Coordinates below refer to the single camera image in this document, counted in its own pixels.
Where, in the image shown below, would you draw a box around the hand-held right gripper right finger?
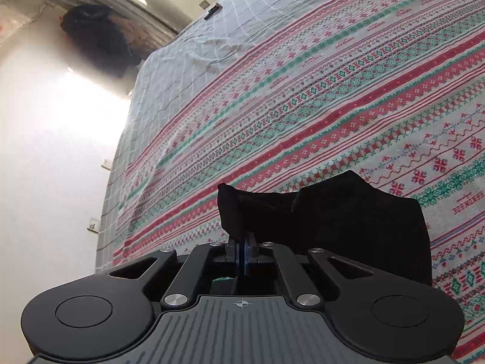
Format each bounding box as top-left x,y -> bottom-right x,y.
243,235 -> 376,308

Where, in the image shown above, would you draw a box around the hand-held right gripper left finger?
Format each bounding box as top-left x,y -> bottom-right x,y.
108,235 -> 240,310

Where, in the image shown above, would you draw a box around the black pants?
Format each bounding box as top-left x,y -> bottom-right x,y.
217,170 -> 433,287

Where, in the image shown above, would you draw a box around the red green patterned blanket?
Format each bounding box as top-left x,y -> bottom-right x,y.
112,0 -> 485,364

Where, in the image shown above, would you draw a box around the grey checked bed sheet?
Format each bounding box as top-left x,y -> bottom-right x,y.
93,0 -> 366,274

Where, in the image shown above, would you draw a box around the black hanging clothing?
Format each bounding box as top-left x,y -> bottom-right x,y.
60,5 -> 142,79

